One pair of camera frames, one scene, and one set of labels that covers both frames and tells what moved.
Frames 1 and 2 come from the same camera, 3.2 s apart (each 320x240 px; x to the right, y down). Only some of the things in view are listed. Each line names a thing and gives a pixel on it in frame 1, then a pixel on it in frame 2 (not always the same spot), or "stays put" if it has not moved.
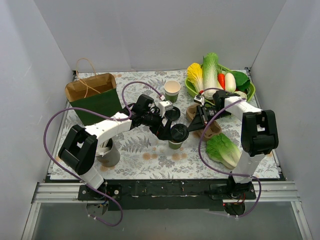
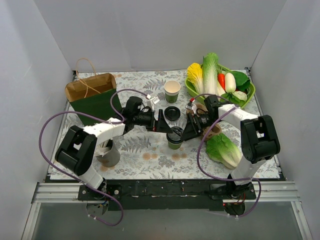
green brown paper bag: (99, 94) stays put
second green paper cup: (171, 89) stays put
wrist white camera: (199, 99) to (192, 107)
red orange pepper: (221, 78) stays put
